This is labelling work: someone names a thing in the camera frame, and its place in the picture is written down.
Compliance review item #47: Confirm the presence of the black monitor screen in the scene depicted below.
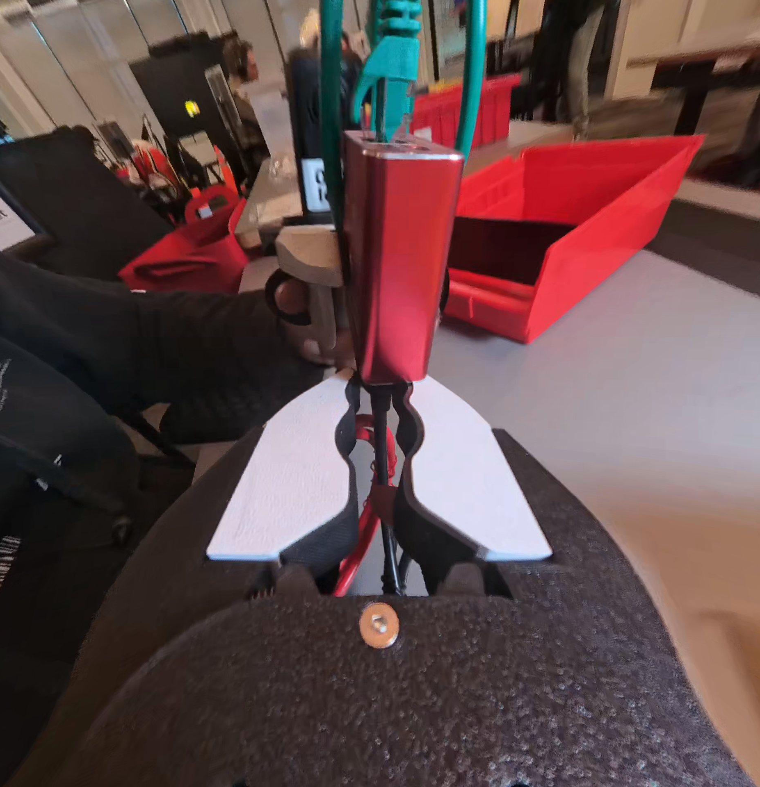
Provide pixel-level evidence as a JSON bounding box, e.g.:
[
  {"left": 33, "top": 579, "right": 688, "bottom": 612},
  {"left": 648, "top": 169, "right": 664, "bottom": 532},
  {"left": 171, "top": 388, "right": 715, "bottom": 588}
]
[{"left": 130, "top": 34, "right": 245, "bottom": 179}]

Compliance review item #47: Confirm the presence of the person's left hand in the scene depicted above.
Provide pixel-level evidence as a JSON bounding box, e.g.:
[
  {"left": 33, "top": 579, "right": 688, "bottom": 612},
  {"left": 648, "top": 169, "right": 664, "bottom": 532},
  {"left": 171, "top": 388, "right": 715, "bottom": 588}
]
[{"left": 274, "top": 280, "right": 357, "bottom": 374}]

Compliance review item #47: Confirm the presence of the black framed tag sign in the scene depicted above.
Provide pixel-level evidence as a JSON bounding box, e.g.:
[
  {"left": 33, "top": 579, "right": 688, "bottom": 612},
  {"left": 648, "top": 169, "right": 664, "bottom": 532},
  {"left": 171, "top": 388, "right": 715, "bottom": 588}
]
[{"left": 0, "top": 163, "right": 56, "bottom": 258}]

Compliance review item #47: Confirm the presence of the red plastic bin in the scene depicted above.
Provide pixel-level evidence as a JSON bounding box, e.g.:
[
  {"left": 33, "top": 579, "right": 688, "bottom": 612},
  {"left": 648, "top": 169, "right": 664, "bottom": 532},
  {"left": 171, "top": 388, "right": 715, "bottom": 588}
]
[{"left": 444, "top": 135, "right": 707, "bottom": 344}]

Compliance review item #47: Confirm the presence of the long red ribbed bin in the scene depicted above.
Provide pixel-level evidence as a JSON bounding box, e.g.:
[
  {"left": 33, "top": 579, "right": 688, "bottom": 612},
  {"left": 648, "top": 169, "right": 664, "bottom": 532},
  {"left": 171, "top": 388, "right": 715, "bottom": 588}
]
[{"left": 411, "top": 74, "right": 522, "bottom": 133}]

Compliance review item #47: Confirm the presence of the red ethernet adapter box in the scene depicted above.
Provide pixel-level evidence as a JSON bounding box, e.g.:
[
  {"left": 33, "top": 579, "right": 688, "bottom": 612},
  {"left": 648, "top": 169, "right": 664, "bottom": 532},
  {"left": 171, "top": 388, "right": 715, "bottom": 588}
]
[{"left": 343, "top": 130, "right": 466, "bottom": 385}]

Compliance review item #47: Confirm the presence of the person's black printed clothing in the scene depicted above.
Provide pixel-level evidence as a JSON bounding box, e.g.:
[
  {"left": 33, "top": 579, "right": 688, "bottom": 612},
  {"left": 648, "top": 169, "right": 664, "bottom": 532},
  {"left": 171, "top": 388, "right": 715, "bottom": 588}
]
[{"left": 0, "top": 329, "right": 147, "bottom": 622}]

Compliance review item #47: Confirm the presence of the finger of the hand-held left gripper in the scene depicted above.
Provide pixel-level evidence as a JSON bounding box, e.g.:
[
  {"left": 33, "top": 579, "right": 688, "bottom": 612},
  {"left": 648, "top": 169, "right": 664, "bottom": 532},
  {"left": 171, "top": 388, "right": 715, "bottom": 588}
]
[{"left": 274, "top": 224, "right": 347, "bottom": 289}]

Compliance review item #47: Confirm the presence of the green ethernet cable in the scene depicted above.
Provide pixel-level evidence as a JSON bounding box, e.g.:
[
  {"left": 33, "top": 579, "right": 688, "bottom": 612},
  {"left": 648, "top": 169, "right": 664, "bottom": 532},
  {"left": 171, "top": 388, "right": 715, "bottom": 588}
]
[{"left": 318, "top": 0, "right": 488, "bottom": 230}]

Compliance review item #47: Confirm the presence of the black ethernet cable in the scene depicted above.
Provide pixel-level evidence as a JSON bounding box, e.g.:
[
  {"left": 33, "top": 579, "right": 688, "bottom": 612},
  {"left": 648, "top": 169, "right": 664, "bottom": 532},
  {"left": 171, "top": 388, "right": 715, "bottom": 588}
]
[{"left": 361, "top": 384, "right": 411, "bottom": 596}]

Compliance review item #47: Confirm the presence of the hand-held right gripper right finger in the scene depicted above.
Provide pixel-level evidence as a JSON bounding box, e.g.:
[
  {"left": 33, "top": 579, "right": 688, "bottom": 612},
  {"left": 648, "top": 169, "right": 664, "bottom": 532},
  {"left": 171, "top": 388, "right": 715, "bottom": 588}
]
[{"left": 392, "top": 381, "right": 553, "bottom": 573}]

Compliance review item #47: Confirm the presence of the black bin divider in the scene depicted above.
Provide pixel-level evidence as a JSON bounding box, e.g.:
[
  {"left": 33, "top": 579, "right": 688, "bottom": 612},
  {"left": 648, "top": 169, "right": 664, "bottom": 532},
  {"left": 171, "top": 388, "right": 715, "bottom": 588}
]
[{"left": 447, "top": 216, "right": 577, "bottom": 285}]

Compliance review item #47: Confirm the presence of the red ethernet cable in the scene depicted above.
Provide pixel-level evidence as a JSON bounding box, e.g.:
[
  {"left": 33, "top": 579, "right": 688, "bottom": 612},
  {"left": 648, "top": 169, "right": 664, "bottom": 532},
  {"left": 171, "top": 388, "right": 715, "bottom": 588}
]
[{"left": 331, "top": 415, "right": 399, "bottom": 597}]

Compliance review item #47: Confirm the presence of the red tote bag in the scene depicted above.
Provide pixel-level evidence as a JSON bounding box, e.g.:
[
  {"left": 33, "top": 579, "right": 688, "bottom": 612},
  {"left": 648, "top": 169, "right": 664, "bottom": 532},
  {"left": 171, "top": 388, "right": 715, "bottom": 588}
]
[{"left": 118, "top": 184, "right": 251, "bottom": 293}]

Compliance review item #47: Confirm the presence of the dark cloth cover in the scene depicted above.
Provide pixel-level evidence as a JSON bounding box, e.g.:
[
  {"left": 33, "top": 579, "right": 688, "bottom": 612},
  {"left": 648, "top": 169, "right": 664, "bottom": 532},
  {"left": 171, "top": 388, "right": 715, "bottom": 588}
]
[{"left": 0, "top": 126, "right": 171, "bottom": 280}]

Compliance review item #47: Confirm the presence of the person's left forearm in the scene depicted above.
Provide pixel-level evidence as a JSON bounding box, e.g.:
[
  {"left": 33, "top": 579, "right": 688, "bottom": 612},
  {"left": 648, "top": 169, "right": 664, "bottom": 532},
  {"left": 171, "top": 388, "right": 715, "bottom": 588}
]
[{"left": 0, "top": 249, "right": 328, "bottom": 425}]

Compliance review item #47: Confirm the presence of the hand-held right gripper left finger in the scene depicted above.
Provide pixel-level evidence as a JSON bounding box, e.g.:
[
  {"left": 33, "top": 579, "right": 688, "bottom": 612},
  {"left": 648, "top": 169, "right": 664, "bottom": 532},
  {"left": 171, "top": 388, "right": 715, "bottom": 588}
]
[{"left": 205, "top": 369, "right": 362, "bottom": 575}]

